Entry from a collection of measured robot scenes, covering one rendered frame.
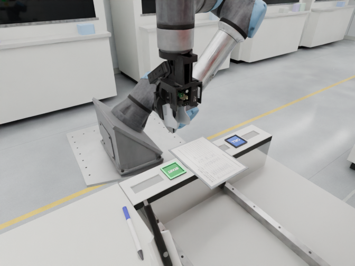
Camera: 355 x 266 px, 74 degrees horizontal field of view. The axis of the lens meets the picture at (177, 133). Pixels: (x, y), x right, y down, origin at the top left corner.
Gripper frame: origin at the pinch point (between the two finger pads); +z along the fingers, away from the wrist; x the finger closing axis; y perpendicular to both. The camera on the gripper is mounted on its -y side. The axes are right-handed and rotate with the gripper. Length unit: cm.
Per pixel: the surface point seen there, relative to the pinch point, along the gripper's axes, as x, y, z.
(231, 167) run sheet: 14.9, 9.4, 14.3
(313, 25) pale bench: 574, -263, 55
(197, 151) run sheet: 11.5, -2.4, 14.3
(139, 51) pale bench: 129, -278, 54
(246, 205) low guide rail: 16.9, 15.9, 26.1
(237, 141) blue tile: 26.1, 1.5, 14.2
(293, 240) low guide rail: 17.5, 31.1, 25.6
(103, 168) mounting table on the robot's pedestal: -12.4, -28.8, 28.7
